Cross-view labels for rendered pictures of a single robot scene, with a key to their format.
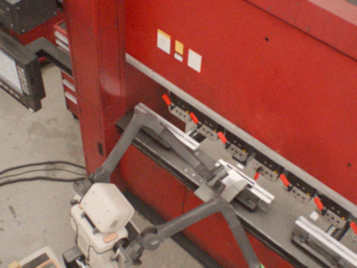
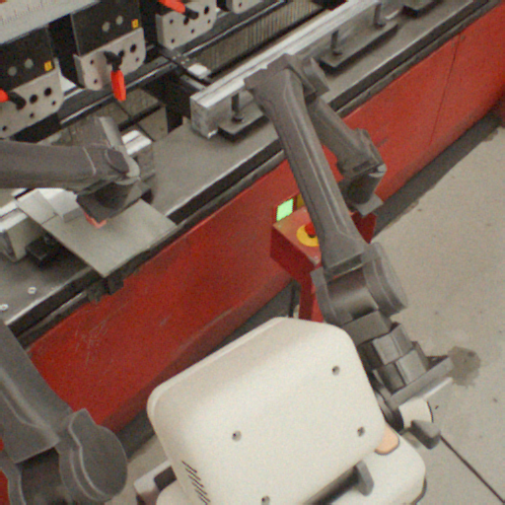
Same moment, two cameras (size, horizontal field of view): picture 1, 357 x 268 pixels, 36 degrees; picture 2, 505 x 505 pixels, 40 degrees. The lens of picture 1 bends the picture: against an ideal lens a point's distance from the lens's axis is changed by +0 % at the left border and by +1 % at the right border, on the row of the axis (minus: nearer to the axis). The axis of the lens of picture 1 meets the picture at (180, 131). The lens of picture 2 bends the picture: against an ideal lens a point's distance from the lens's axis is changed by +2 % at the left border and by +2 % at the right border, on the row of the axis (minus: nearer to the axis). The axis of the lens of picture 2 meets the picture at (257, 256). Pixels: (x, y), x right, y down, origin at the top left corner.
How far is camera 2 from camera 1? 2.16 m
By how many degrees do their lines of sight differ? 54
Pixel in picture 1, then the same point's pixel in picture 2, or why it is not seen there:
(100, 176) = (91, 460)
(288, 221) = (182, 141)
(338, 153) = not seen: outside the picture
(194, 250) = not seen: hidden behind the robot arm
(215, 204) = (292, 75)
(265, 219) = (174, 175)
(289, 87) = not seen: outside the picture
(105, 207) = (319, 377)
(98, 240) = (396, 470)
